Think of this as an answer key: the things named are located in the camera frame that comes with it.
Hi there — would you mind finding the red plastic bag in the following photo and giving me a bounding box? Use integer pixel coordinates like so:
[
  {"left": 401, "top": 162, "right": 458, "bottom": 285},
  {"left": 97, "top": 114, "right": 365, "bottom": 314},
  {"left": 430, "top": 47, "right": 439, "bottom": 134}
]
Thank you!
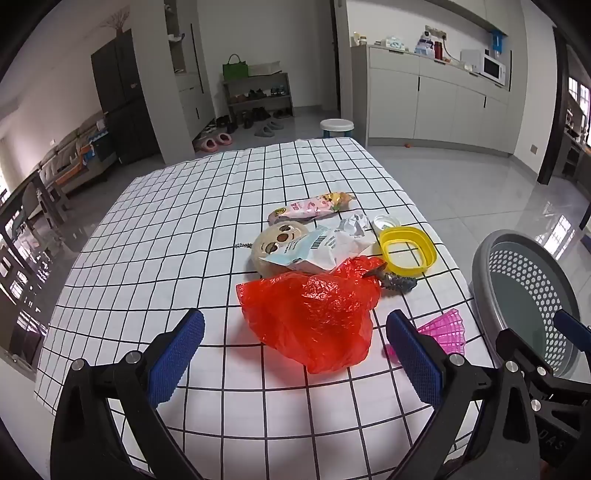
[{"left": 235, "top": 256, "right": 386, "bottom": 374}]

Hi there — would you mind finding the grey shoe rack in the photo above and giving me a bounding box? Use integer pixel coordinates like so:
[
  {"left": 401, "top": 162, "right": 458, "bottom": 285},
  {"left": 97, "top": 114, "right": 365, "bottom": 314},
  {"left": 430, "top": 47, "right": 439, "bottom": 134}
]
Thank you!
[{"left": 222, "top": 72, "right": 295, "bottom": 123}]

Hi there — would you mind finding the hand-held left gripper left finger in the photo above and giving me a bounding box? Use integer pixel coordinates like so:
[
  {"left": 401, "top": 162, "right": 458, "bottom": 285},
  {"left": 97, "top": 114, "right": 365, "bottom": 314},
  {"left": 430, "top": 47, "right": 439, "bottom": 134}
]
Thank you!
[{"left": 50, "top": 308, "right": 206, "bottom": 480}]

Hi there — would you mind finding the green handbag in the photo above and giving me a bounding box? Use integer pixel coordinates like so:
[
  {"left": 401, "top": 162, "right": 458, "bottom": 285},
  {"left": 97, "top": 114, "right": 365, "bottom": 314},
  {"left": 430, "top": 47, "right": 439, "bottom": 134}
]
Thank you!
[{"left": 222, "top": 54, "right": 249, "bottom": 80}]

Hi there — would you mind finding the grey knotted cloth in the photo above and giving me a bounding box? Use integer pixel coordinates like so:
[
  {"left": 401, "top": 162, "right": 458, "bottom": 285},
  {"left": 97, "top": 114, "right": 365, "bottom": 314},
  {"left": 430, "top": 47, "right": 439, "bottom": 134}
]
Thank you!
[{"left": 362, "top": 263, "right": 419, "bottom": 294}]

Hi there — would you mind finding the white and blue snack packet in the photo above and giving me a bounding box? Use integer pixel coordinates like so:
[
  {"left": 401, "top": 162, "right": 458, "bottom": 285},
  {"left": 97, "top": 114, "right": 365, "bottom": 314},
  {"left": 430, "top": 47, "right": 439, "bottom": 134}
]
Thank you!
[{"left": 265, "top": 228, "right": 375, "bottom": 274}]

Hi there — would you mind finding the white round lid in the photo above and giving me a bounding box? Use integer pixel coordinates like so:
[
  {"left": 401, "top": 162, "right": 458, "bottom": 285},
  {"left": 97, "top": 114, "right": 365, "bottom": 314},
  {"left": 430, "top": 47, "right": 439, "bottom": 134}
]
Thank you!
[{"left": 372, "top": 215, "right": 402, "bottom": 234}]

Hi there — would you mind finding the beige plush toy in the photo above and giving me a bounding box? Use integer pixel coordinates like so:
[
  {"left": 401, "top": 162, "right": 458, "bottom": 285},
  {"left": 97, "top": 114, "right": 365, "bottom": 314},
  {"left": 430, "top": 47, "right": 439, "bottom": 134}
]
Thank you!
[{"left": 233, "top": 222, "right": 315, "bottom": 278}]

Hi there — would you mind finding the grey sofa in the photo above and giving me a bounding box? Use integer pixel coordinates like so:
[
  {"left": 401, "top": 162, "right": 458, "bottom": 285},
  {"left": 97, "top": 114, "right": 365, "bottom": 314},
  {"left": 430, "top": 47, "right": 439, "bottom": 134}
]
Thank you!
[{"left": 39, "top": 111, "right": 118, "bottom": 195}]

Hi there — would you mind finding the black and white checked tablecloth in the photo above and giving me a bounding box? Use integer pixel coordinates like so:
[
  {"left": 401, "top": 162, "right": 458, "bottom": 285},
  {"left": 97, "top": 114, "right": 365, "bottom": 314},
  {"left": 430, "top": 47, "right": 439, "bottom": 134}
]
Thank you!
[{"left": 34, "top": 137, "right": 502, "bottom": 480}]

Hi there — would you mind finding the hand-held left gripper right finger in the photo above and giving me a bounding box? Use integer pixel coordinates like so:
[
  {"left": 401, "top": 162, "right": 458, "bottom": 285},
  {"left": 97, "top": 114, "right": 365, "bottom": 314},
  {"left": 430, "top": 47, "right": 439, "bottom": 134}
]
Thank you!
[{"left": 386, "top": 309, "right": 542, "bottom": 480}]

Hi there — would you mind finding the white built-in cabinet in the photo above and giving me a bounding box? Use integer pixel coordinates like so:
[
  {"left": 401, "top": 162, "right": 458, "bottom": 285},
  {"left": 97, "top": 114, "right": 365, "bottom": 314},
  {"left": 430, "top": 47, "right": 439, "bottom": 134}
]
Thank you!
[{"left": 164, "top": 0, "right": 215, "bottom": 160}]

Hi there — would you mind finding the pink snack wrapper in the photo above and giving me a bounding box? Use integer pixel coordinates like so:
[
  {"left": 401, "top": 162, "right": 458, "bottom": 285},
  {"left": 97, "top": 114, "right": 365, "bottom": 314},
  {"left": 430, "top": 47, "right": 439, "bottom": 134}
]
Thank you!
[{"left": 268, "top": 191, "right": 356, "bottom": 226}]

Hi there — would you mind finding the dark chair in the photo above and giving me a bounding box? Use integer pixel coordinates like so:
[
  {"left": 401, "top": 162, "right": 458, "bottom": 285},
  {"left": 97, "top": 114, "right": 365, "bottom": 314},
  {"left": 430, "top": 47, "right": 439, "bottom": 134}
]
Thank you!
[{"left": 21, "top": 178, "right": 70, "bottom": 232}]

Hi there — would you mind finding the tall black cabinet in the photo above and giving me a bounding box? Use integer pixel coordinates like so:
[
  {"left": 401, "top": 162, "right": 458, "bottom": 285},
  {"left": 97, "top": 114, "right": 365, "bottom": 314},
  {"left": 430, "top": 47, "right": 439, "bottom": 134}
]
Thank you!
[{"left": 91, "top": 30, "right": 161, "bottom": 166}]

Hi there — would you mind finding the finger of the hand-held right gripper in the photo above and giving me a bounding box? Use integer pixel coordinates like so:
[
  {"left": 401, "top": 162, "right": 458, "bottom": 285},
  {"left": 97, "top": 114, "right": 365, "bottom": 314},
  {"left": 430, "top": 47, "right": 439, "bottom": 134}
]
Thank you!
[
  {"left": 496, "top": 328, "right": 556, "bottom": 385},
  {"left": 553, "top": 308, "right": 591, "bottom": 356}
]

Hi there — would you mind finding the white microwave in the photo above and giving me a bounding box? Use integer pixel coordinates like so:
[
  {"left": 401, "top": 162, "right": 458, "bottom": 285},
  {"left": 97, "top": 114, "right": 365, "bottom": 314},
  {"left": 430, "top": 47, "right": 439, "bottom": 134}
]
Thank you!
[{"left": 478, "top": 51, "right": 507, "bottom": 86}]

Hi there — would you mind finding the grey perforated basket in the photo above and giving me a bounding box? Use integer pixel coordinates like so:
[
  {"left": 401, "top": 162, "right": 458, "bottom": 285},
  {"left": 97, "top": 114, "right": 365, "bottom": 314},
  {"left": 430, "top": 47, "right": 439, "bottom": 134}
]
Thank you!
[{"left": 470, "top": 229, "right": 583, "bottom": 379}]

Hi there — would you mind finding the pink ribbed plastic piece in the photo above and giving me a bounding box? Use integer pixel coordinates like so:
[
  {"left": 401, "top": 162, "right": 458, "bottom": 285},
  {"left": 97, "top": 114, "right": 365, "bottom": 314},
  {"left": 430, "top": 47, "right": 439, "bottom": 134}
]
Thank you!
[{"left": 383, "top": 308, "right": 465, "bottom": 365}]

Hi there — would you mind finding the white and teal stool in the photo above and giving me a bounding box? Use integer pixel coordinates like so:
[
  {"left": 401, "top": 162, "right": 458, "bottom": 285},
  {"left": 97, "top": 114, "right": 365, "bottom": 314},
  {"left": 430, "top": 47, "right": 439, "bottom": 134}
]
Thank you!
[{"left": 320, "top": 119, "right": 354, "bottom": 139}]

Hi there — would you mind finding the yellow plastic container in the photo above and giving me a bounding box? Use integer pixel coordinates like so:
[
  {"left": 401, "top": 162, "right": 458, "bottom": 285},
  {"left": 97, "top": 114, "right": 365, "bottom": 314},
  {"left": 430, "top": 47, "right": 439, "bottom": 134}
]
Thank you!
[{"left": 379, "top": 226, "right": 438, "bottom": 277}]

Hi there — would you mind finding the grey counter cabinet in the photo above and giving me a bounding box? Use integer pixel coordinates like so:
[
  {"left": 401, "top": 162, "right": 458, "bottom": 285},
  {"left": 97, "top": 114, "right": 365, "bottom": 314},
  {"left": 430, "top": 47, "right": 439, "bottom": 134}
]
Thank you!
[{"left": 351, "top": 45, "right": 518, "bottom": 155}]

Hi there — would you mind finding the silver paper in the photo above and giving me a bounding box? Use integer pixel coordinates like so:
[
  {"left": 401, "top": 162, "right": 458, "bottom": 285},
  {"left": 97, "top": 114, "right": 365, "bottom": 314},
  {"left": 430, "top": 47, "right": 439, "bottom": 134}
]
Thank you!
[{"left": 335, "top": 210, "right": 372, "bottom": 236}]

